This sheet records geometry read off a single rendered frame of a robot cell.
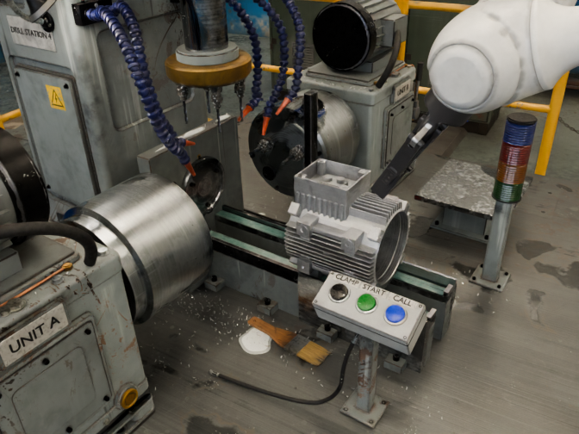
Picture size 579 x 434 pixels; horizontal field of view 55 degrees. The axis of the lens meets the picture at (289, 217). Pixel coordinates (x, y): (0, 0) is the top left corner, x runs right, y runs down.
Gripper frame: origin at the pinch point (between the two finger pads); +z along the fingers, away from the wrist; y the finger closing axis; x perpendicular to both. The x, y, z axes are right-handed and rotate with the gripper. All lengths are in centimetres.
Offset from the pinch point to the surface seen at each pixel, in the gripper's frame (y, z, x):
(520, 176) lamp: -34.4, 1.0, 18.2
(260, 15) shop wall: -478, 279, -291
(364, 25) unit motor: -56, 7, -36
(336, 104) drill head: -41, 22, -27
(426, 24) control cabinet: -309, 97, -78
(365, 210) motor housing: -3.1, 11.0, 0.0
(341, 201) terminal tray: -0.9, 11.4, -4.6
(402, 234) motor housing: -13.4, 17.5, 8.3
